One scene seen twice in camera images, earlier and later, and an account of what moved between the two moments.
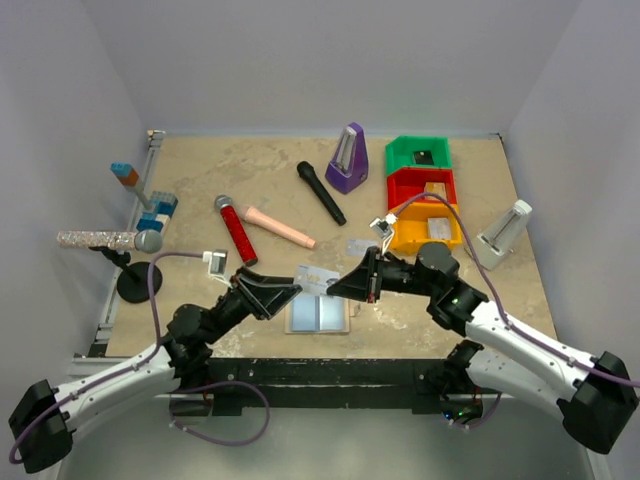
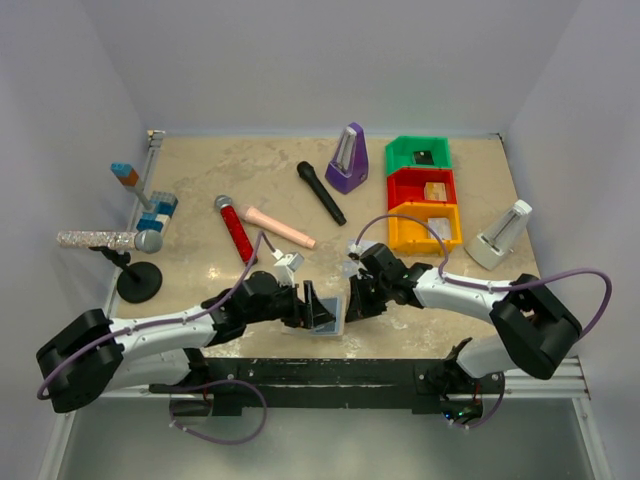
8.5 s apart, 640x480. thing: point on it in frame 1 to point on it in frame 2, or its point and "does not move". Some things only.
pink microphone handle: x=254 y=215 does not move
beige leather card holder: x=317 y=314 does not move
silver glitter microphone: x=147 y=241 does not move
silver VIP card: x=314 y=280 to x=349 y=268
